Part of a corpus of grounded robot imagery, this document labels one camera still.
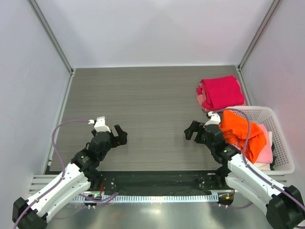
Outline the orange t shirt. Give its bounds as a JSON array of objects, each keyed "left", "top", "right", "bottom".
[{"left": 218, "top": 110, "right": 267, "bottom": 163}]

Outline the white slotted cable duct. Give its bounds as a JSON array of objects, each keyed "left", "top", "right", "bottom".
[{"left": 71, "top": 193, "right": 219, "bottom": 203}]

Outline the black garment in basket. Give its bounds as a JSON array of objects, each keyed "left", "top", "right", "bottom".
[{"left": 270, "top": 143, "right": 277, "bottom": 171}]

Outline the right aluminium frame post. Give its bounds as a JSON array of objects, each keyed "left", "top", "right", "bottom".
[{"left": 237, "top": 0, "right": 282, "bottom": 71}]

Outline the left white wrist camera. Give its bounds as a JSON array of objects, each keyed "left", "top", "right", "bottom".
[{"left": 88, "top": 116, "right": 111, "bottom": 133}]

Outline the left aluminium frame post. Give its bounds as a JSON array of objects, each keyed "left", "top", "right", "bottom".
[{"left": 28, "top": 0, "right": 73, "bottom": 74}]

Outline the light pink t shirt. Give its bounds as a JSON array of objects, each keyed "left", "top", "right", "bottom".
[{"left": 245, "top": 122, "right": 273, "bottom": 164}]

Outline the folded salmon pink t shirt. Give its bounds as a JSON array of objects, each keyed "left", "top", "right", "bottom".
[{"left": 196, "top": 79, "right": 247, "bottom": 112}]

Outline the folded magenta t shirt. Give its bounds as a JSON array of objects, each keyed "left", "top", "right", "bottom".
[{"left": 200, "top": 75, "right": 245, "bottom": 111}]

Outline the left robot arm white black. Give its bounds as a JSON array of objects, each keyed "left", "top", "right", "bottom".
[{"left": 12, "top": 125, "right": 128, "bottom": 229}]

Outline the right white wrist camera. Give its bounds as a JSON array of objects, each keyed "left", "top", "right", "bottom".
[{"left": 204, "top": 112, "right": 221, "bottom": 126}]

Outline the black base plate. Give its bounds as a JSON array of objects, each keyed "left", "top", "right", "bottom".
[{"left": 89, "top": 170, "right": 230, "bottom": 197}]

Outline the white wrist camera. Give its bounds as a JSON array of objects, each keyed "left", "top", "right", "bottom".
[
  {"left": 204, "top": 112, "right": 221, "bottom": 126},
  {"left": 88, "top": 116, "right": 111, "bottom": 133}
]

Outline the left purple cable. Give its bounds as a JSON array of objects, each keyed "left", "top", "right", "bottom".
[{"left": 14, "top": 119, "right": 120, "bottom": 229}]

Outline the white plastic basket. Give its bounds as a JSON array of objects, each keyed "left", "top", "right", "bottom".
[{"left": 234, "top": 106, "right": 295, "bottom": 176}]

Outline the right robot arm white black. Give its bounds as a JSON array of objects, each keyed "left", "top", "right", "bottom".
[{"left": 184, "top": 121, "right": 305, "bottom": 229}]

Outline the aluminium frame post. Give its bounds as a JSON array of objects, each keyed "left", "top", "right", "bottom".
[
  {"left": 28, "top": 0, "right": 73, "bottom": 74},
  {"left": 237, "top": 0, "right": 282, "bottom": 71}
]

